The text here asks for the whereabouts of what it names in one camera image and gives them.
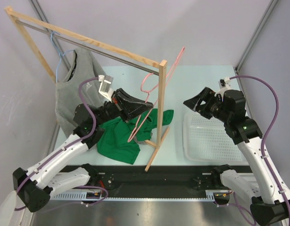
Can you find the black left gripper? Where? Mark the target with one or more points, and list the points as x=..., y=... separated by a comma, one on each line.
x=129, y=106

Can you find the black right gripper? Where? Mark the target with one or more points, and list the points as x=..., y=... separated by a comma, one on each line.
x=207, y=95

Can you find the green t shirt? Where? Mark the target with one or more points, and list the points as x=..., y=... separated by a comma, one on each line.
x=119, y=140

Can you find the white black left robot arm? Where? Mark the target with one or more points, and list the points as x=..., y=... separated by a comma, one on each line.
x=39, y=183

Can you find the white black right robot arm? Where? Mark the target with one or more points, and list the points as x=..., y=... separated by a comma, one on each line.
x=270, y=199

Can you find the grey adidas t shirt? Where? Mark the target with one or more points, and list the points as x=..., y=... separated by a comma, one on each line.
x=84, y=67

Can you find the white perforated plastic basket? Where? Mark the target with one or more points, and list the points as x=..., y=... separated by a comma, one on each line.
x=206, y=141

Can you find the steel hanging rod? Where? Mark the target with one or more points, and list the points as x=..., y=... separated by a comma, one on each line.
x=88, y=48

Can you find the wooden clothes rack frame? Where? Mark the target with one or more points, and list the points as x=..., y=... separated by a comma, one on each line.
x=21, y=21

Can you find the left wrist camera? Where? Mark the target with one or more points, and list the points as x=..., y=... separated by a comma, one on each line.
x=105, y=88

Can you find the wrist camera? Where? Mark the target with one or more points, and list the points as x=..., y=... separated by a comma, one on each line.
x=105, y=88
x=225, y=83

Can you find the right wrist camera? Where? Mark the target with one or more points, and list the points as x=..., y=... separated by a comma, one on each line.
x=225, y=83

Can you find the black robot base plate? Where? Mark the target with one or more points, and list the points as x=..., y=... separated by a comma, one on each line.
x=160, y=182

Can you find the blue wire hanger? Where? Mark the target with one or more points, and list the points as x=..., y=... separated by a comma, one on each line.
x=61, y=54

